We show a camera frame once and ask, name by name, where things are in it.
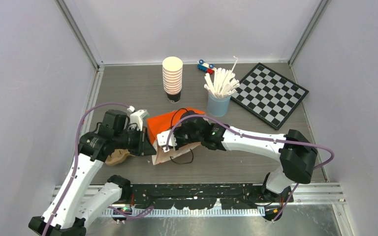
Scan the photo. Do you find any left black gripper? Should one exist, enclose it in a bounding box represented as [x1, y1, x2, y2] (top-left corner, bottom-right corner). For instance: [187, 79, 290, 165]
[114, 125, 157, 156]

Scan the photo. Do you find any orange paper bag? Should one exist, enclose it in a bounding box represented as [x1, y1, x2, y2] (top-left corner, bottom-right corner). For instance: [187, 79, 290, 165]
[147, 107, 206, 165]

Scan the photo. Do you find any stack of paper cups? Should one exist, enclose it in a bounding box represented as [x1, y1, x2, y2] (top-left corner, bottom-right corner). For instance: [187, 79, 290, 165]
[162, 56, 183, 103]

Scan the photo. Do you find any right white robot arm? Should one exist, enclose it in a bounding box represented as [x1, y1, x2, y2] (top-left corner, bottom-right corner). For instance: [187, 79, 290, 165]
[167, 114, 317, 202]

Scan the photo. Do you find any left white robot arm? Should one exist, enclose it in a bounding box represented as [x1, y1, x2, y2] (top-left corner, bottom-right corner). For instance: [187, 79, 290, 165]
[28, 109, 156, 236]

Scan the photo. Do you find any brown cardboard cup carrier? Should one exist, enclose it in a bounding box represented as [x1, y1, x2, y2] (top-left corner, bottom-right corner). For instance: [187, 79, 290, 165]
[105, 149, 132, 166]

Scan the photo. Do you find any blue straw holder cup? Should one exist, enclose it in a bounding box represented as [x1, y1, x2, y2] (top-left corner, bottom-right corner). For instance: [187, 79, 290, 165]
[207, 93, 230, 117]

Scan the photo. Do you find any bundle of white straws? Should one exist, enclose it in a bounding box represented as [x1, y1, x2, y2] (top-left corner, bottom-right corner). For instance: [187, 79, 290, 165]
[204, 56, 240, 99]

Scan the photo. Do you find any red blue toy car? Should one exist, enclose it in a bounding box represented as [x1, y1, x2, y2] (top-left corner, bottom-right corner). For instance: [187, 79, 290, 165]
[197, 59, 216, 75]

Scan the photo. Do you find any black white checkerboard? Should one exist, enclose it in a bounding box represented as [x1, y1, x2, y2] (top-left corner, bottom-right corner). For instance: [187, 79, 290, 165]
[231, 63, 309, 130]

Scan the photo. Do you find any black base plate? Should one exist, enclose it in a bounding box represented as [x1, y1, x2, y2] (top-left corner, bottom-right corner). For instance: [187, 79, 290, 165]
[99, 183, 294, 211]

